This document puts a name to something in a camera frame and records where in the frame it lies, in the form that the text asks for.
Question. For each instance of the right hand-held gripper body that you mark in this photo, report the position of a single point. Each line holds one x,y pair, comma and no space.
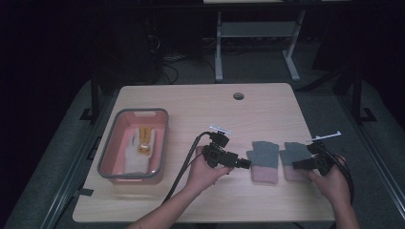
323,159

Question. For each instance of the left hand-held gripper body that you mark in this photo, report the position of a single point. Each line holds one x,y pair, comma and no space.
219,152

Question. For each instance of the grey and pink glove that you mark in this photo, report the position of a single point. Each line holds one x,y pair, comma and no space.
264,159
294,152

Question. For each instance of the cream glove with yellow patch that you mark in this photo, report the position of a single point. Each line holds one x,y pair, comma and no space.
137,159

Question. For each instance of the pink bin with grey rim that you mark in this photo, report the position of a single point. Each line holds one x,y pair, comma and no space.
108,159

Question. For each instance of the person's left hand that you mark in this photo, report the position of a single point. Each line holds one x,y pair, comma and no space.
202,175

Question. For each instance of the person's right hand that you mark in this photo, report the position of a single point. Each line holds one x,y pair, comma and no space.
331,187

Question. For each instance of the black metal stand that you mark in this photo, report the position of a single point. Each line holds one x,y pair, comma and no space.
94,95
358,98

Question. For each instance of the white metal stand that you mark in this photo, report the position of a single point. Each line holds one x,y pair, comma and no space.
254,29

